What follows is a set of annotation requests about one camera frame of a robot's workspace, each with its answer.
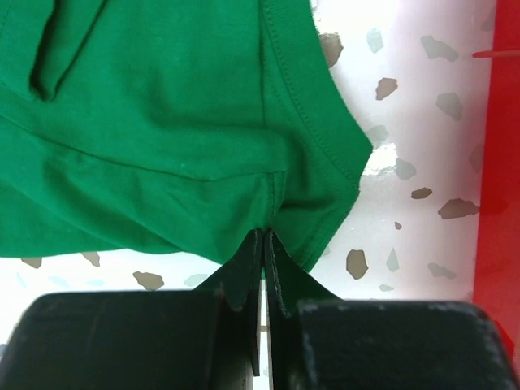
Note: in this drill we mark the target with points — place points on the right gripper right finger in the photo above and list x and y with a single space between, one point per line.
320 341

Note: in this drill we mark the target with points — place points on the green t shirt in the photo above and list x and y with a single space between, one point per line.
171 126

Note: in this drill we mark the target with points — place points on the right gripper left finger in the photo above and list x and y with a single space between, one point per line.
203 338

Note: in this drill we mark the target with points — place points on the red plastic bin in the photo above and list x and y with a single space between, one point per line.
496 281

